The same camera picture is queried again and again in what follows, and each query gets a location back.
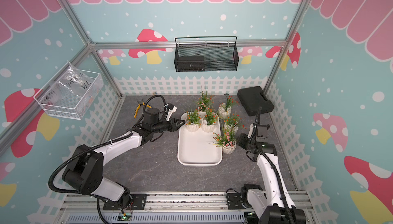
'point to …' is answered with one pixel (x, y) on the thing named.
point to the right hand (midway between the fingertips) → (240, 139)
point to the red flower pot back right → (224, 109)
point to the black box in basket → (191, 63)
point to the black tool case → (251, 98)
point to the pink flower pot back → (204, 102)
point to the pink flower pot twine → (227, 140)
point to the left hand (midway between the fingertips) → (183, 123)
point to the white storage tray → (199, 148)
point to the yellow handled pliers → (138, 107)
